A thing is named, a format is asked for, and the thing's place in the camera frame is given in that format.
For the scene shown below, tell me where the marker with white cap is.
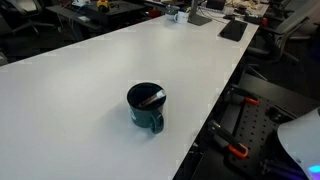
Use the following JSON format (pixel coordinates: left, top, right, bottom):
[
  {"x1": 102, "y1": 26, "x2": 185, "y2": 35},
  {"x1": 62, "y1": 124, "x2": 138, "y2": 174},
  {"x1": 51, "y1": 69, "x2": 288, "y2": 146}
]
[{"x1": 137, "y1": 89, "x2": 167, "y2": 110}]

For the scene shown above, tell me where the dark green mug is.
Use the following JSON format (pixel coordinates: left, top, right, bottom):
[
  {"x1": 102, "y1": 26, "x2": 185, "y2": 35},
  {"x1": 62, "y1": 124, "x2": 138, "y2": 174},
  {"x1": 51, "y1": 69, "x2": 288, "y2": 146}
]
[{"x1": 126, "y1": 82, "x2": 168, "y2": 135}]

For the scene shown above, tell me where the white coffee mug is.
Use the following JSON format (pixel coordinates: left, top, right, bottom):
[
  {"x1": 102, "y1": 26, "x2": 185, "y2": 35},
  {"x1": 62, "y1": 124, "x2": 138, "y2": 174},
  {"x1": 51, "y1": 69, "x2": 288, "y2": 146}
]
[{"x1": 173, "y1": 10, "x2": 191, "y2": 25}]

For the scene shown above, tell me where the grey monitor stand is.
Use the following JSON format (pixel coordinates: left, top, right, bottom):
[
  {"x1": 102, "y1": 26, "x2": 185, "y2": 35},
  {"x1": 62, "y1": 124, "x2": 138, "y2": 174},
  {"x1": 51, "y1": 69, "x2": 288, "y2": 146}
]
[{"x1": 187, "y1": 0, "x2": 213, "y2": 27}]

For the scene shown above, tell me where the black flat tablet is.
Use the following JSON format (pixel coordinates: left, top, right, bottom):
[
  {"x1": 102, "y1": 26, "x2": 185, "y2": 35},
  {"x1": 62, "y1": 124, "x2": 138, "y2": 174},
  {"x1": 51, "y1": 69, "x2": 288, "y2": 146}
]
[{"x1": 217, "y1": 19, "x2": 249, "y2": 43}]

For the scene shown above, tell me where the black box on desk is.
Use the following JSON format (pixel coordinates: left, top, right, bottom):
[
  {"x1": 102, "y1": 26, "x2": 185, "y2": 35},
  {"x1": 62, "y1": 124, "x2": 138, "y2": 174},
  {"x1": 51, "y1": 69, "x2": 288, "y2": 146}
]
[{"x1": 205, "y1": 0, "x2": 227, "y2": 11}]

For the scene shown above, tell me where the yellow toy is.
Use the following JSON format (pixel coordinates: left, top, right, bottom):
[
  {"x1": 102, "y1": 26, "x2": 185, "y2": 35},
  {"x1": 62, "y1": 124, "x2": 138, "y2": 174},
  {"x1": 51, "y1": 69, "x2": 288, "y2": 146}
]
[{"x1": 96, "y1": 0, "x2": 111, "y2": 10}]

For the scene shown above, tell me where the grey mesh office chair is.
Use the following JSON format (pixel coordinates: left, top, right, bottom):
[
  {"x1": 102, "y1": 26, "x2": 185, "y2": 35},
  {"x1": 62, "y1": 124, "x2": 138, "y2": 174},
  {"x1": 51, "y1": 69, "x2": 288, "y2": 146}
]
[{"x1": 245, "y1": 0, "x2": 320, "y2": 65}]

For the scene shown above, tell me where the black office chair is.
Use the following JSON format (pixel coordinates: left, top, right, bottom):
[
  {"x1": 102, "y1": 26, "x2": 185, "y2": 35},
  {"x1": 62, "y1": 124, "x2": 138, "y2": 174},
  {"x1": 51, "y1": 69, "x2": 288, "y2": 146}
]
[{"x1": 0, "y1": 0, "x2": 56, "y2": 38}]

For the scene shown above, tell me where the orange-handled black clamp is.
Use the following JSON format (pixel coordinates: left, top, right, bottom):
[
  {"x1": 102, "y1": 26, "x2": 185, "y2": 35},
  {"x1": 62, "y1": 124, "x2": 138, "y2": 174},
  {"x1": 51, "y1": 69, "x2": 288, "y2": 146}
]
[
  {"x1": 207, "y1": 119, "x2": 250, "y2": 160},
  {"x1": 224, "y1": 84, "x2": 261, "y2": 107}
]

